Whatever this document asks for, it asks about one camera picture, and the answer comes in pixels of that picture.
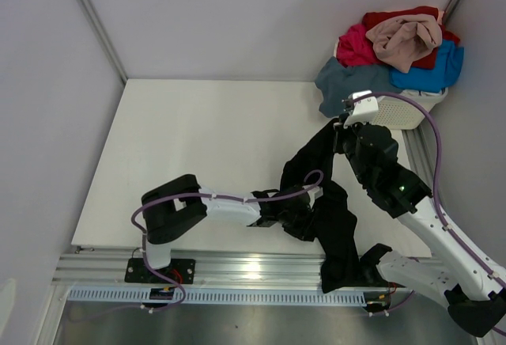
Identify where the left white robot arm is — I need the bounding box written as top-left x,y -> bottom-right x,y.
131,169 -> 323,282

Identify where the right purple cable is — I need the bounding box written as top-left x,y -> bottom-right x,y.
353,90 -> 506,334

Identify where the aluminium mounting rail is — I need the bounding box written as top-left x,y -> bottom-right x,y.
52,248 -> 323,290

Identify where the dark red t shirt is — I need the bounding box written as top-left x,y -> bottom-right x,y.
362,6 -> 460,70

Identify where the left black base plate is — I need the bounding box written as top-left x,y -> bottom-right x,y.
124,258 -> 196,284

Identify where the beige pink t shirt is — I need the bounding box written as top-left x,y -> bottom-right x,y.
365,14 -> 443,74

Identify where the bright blue t shirt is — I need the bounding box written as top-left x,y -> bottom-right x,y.
389,40 -> 465,93

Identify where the black t shirt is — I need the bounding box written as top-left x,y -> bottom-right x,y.
280,119 -> 360,294

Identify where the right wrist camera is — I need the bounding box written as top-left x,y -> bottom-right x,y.
343,90 -> 379,128

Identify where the white slotted cable duct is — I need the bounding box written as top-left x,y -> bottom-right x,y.
67,286 -> 366,307

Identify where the white laundry basket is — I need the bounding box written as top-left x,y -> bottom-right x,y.
372,90 -> 449,131

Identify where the grey blue t shirt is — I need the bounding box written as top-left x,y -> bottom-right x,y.
315,57 -> 402,118

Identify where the magenta t shirt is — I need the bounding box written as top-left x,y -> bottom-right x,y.
335,24 -> 377,67

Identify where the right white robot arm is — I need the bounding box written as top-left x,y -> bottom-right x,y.
333,123 -> 505,337

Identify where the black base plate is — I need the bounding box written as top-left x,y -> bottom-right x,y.
350,266 -> 404,288
124,258 -> 196,284

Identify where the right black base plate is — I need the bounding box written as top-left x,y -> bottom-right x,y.
350,266 -> 404,288

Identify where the purple cable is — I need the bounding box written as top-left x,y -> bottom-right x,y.
353,90 -> 506,334
70,169 -> 326,322

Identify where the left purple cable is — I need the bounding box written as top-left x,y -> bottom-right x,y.
70,169 -> 326,322

